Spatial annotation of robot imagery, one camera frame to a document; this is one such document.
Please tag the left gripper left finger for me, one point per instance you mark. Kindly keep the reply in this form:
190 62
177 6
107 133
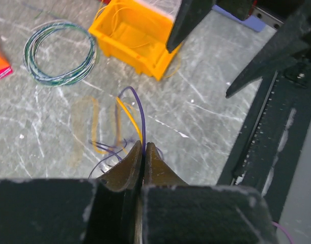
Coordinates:
100 210

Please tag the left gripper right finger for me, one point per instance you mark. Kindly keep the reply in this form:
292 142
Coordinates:
175 212

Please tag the white plastic bin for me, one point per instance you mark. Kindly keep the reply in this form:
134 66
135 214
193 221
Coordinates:
167 8

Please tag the yellow plastic bin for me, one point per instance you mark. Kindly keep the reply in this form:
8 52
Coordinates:
135 33

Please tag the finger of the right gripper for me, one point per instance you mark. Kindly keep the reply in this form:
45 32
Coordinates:
289 45
190 14

